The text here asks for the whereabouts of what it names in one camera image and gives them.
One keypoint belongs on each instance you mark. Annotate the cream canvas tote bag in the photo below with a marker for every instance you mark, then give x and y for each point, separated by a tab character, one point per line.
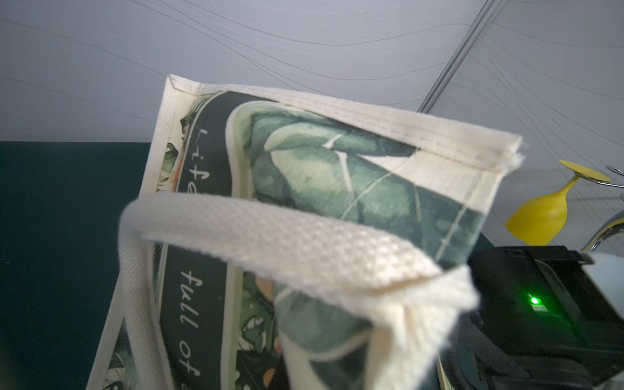
291	240

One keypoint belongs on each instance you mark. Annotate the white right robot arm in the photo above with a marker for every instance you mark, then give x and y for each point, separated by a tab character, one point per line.
548	318

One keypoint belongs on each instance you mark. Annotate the yellow plastic wine glass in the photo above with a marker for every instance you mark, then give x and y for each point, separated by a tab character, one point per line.
539	220

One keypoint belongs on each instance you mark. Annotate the chrome wire glass rack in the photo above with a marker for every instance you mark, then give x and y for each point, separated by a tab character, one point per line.
611	226

